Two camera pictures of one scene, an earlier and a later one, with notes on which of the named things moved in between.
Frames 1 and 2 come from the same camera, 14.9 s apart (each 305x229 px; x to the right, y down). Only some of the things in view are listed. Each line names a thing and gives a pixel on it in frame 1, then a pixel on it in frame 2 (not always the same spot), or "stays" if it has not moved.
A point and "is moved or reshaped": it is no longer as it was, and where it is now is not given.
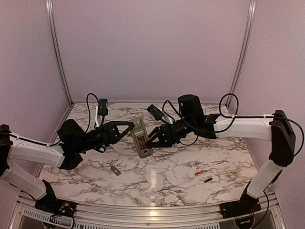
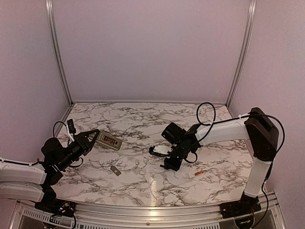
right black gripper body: [175, 136] → [182, 153]
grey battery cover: [115, 170] stays
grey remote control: [140, 138] is moved or reshaped
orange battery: [198, 173] stays
